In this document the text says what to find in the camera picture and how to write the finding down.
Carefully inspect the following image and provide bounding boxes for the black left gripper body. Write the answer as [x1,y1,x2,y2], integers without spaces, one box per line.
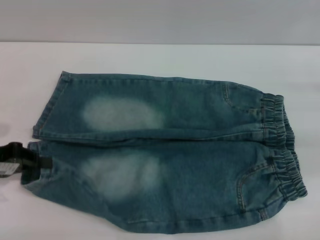
[0,141,29,179]

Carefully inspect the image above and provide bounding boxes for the blue denim shorts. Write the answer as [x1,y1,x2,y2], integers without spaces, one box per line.
[20,70,309,226]

